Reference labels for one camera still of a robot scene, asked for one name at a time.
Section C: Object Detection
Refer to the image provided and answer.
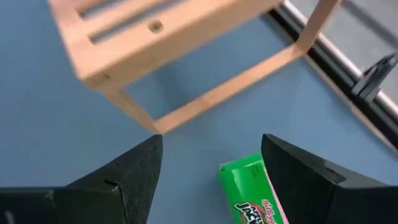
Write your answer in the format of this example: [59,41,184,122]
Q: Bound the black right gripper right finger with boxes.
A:
[262,133,398,224]

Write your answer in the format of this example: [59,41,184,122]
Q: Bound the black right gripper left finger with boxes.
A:
[0,134,164,224]

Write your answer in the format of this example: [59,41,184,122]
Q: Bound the green Apple Jacks cereal box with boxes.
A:
[218,154,290,224]

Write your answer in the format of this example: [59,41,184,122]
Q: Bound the wooden slatted shelf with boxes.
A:
[48,0,343,135]

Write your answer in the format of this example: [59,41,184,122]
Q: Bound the black table frame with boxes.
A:
[269,0,398,150]

